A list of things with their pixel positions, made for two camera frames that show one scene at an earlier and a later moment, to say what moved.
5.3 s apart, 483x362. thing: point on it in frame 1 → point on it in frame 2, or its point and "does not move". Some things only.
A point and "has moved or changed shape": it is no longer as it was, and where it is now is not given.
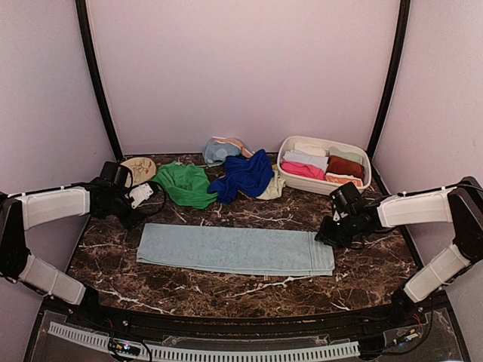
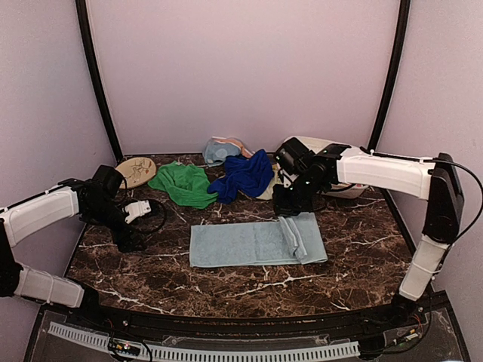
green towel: [187, 184] does not move
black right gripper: [327, 236] → [282, 207]
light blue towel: [235, 249] has moved or changed shape
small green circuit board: [125, 348] does not move
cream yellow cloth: [275, 187] does not move
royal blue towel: [250, 176] does not move
